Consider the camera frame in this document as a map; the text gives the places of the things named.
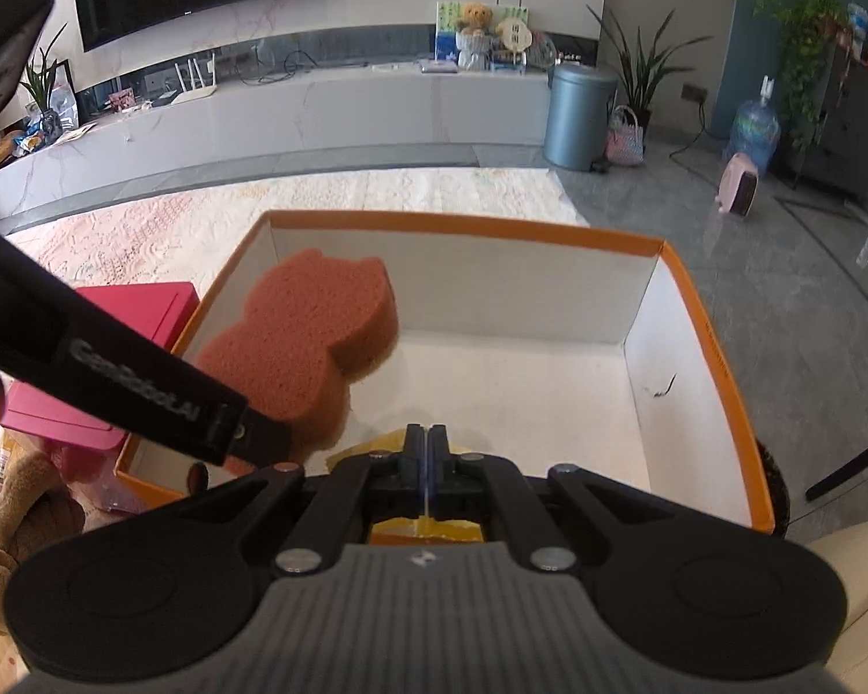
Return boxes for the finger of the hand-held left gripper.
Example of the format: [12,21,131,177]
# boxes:
[220,403,299,476]

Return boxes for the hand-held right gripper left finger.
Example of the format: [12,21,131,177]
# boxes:
[211,423,428,579]

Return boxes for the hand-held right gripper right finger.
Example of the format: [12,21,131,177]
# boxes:
[428,423,658,578]

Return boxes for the yellow sponge cloth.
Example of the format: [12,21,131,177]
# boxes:
[325,426,489,547]

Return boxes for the orange cardboard box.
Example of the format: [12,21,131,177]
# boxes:
[114,209,777,532]

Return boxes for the brown bear-shaped sponge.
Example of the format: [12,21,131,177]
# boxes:
[195,248,400,474]

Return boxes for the magenta box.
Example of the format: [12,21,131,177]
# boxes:
[3,282,204,464]

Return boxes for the brown plush toy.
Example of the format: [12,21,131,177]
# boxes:
[0,448,89,638]

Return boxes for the snack bags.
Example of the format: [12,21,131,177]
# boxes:
[23,105,68,152]

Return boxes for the pink patterned rug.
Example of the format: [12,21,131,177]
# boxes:
[3,166,591,305]

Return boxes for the white router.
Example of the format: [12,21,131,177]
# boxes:
[170,50,219,104]

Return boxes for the green plant in vase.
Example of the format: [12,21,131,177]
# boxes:
[18,24,80,132]

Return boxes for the white marble tv console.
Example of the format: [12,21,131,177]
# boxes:
[0,61,558,225]

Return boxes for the pink woven basket bag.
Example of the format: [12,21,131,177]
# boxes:
[605,105,647,169]

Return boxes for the grey-blue trash bin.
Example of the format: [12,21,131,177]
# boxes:
[542,61,619,173]

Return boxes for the small pink heater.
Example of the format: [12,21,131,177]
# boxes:
[716,152,767,219]

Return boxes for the black rod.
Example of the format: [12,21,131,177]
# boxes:
[806,425,868,501]

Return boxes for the round white sign card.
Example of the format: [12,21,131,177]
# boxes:
[492,6,534,75]

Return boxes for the brown teddy bear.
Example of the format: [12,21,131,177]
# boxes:
[454,3,495,73]

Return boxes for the tall leafy potted plant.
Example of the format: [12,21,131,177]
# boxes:
[586,6,714,132]

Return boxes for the blue water jug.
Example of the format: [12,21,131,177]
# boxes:
[727,76,781,179]

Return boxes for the dark cabinet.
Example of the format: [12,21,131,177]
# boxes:
[787,42,868,215]

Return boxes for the climbing green plant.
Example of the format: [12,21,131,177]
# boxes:
[755,0,852,154]

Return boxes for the black cable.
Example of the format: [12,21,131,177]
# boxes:
[233,49,321,86]

